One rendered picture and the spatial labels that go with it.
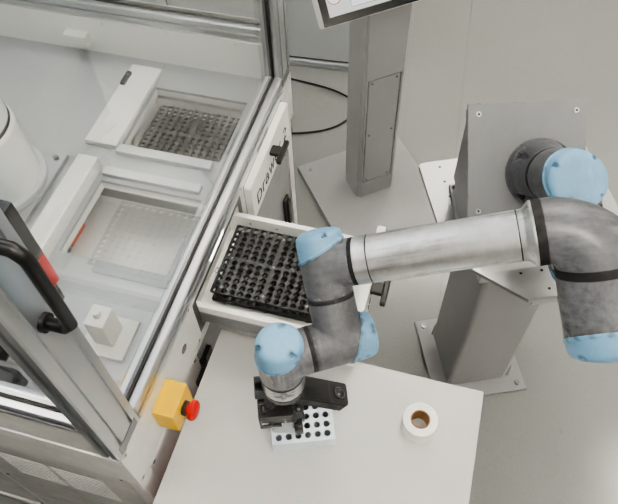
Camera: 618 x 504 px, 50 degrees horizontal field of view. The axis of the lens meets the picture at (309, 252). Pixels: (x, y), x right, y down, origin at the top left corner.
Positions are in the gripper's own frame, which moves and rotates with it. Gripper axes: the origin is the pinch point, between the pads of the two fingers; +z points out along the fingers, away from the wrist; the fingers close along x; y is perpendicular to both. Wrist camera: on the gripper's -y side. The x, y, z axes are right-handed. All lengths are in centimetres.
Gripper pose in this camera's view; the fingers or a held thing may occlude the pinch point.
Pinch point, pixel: (300, 423)
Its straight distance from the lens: 133.3
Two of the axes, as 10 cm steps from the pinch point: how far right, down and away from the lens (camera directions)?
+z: 0.3, 5.7, 8.2
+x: 0.9, 8.2, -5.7
